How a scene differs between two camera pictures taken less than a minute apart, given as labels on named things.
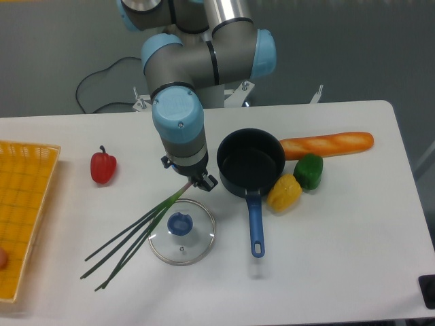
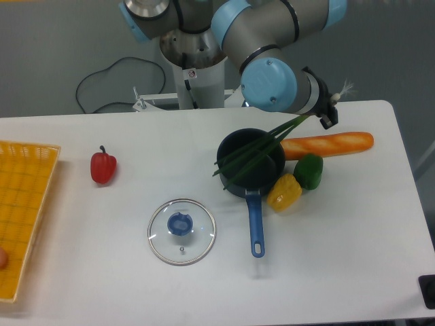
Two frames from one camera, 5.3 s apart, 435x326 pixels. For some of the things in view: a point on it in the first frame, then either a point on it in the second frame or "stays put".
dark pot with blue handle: [251, 160] stays put
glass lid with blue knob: [185, 234] stays put
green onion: [147, 225] to [247, 155]
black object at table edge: [427, 283] stays put
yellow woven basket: [26, 172] stays put
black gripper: [207, 183] to [325, 104]
